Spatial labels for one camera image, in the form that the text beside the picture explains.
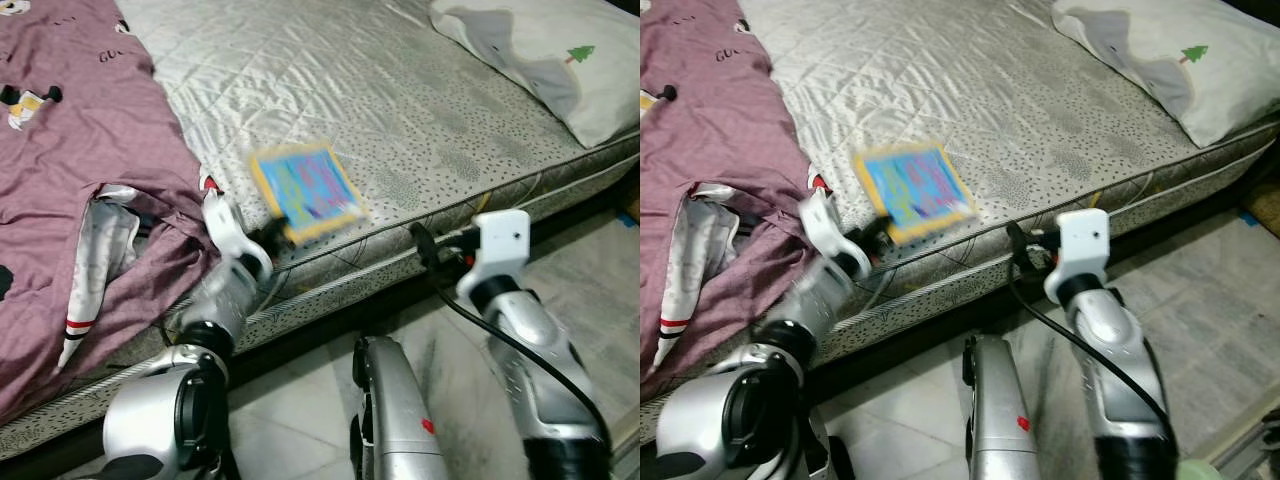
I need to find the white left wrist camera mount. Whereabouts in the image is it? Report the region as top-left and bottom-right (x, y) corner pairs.
(800, 190), (871, 286)
(200, 190), (271, 286)

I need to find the dark bed frame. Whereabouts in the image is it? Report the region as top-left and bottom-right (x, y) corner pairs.
(830, 165), (1280, 401)
(0, 165), (641, 480)

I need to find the white striped-cuff garment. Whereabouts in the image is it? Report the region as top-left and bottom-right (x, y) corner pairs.
(655, 183), (831, 366)
(60, 183), (216, 371)

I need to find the white quilted mattress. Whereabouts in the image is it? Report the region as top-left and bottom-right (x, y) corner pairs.
(640, 0), (1280, 441)
(0, 0), (641, 461)

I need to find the pink cartoon print blanket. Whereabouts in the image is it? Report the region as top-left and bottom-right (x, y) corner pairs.
(0, 0), (226, 426)
(640, 0), (831, 401)

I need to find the white pillow with tree print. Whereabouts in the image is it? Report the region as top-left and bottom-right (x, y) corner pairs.
(1050, 0), (1280, 149)
(430, 0), (641, 149)

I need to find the colourful children's book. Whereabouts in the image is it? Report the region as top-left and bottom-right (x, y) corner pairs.
(855, 143), (976, 246)
(250, 143), (366, 244)

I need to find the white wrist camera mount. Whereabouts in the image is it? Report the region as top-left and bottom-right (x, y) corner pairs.
(1055, 208), (1113, 286)
(470, 210), (531, 291)
(800, 190), (871, 286)
(200, 190), (271, 286)

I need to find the brown floor mat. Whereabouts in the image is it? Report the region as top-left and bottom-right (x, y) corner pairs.
(1240, 180), (1280, 236)

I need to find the silver right robot leg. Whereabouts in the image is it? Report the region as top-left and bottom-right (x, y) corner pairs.
(350, 335), (451, 480)
(962, 335), (1043, 480)

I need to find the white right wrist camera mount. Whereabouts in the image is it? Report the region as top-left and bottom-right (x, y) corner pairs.
(470, 210), (531, 291)
(1055, 208), (1113, 286)

